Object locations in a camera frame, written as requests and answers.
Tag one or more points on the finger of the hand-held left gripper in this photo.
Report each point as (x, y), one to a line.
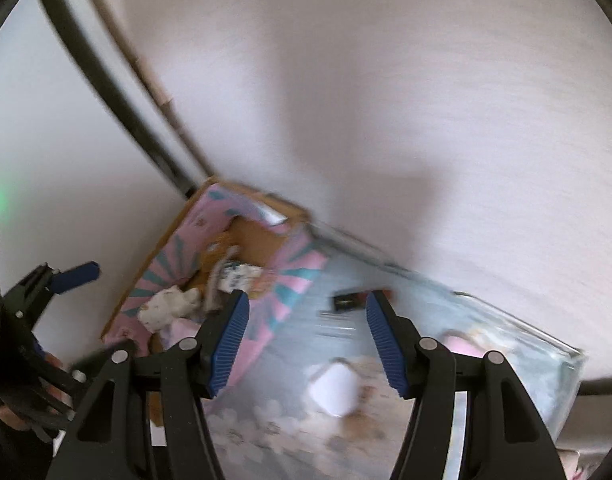
(76, 277)
(93, 356)

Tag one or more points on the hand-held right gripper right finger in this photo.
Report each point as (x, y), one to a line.
(385, 345)

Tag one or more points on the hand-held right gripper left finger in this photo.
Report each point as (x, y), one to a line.
(228, 345)

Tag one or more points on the red and black lipstick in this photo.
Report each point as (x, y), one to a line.
(347, 302)

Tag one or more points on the white and blue plastic box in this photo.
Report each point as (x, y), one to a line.
(238, 276)

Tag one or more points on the pink patterned cardboard box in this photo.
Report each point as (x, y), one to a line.
(296, 270)

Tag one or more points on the person's left hand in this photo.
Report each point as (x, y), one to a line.
(56, 364)

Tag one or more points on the white square compact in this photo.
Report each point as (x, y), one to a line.
(336, 390)

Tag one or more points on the pink fluffy scrunchie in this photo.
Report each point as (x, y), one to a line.
(458, 345)

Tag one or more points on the curved frame bar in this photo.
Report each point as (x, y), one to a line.
(113, 95)

